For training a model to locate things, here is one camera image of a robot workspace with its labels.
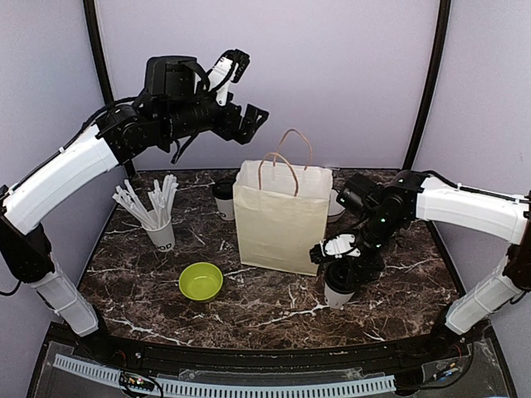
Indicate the black corner frame post left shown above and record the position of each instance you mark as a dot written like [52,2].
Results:
[97,50]

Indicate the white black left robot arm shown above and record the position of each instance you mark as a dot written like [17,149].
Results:
[112,136]

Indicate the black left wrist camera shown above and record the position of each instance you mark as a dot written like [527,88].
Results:
[176,78]

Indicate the white paper coffee cup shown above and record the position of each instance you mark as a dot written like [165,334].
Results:
[225,208]

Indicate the lime green bowl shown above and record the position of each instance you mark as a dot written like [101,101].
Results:
[201,282]

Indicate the bundle of white wrapped straws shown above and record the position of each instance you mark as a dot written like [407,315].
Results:
[156,212]

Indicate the white cup holding straws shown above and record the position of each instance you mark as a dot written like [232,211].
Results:
[163,238]

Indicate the black front table rail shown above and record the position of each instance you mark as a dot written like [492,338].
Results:
[400,356]

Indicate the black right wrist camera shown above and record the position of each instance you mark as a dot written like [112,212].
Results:
[360,193]

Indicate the white slotted cable duct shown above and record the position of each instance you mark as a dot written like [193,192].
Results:
[225,384]

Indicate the black corner frame post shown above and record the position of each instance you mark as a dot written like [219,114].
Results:
[438,45]
[97,50]

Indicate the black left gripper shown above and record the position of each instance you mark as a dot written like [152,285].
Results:
[243,133]

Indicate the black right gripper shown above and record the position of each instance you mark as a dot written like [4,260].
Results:
[366,266]

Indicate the black corner frame post right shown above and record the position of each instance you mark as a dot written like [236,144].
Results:
[438,45]

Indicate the brown paper takeout bag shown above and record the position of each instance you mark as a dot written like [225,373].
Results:
[281,212]

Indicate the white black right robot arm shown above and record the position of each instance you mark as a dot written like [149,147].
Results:
[428,196]

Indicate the black plastic cup lid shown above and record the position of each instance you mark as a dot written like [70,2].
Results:
[341,278]

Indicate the white scalloped ceramic bowl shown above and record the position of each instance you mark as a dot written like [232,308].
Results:
[335,209]

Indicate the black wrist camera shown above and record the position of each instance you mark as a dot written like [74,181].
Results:
[176,78]
[360,193]

